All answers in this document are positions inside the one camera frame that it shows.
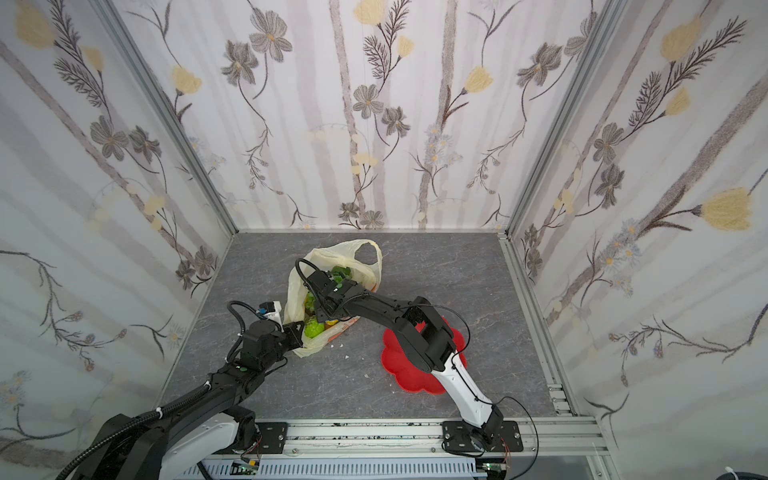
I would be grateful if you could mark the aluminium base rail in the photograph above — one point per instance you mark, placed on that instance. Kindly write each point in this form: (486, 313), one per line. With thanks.
(537, 448)

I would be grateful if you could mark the white perforated cable duct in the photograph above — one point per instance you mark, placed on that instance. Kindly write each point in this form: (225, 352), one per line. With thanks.
(353, 468)

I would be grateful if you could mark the red flower-shaped plate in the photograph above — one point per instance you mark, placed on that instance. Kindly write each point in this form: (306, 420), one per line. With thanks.
(410, 378)

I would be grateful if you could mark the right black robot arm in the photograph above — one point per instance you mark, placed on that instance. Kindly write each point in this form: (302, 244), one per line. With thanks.
(426, 339)

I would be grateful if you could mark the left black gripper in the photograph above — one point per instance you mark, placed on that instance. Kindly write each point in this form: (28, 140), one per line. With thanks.
(294, 334)

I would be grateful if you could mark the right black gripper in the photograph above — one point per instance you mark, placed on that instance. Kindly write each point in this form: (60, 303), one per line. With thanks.
(318, 284)

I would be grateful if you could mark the green bumpy fake fruit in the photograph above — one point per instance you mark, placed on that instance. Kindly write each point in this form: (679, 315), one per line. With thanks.
(313, 328)

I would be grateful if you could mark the green fake grapes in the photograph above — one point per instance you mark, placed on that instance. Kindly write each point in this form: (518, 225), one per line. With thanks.
(339, 274)

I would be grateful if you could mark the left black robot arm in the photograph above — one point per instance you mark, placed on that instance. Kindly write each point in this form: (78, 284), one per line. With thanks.
(134, 447)

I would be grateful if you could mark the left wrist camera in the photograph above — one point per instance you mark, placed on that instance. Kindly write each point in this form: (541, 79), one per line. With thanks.
(271, 310)

